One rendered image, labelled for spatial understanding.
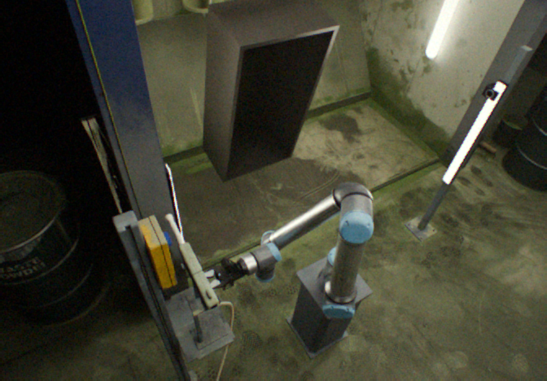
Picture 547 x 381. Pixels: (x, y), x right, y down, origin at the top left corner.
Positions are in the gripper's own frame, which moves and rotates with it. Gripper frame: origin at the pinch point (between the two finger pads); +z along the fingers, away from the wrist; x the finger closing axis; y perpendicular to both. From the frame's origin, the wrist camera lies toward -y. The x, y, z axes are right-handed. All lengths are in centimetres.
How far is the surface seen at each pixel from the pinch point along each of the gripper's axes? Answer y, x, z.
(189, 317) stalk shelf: 30.3, 3.0, 6.2
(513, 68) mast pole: -43, 14, -194
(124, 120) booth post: -52, 47, 5
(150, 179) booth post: -19, 47, 1
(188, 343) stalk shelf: 30.3, -8.1, 11.3
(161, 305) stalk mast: -4.7, -3.4, 16.1
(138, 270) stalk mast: -33.1, -3.4, 18.9
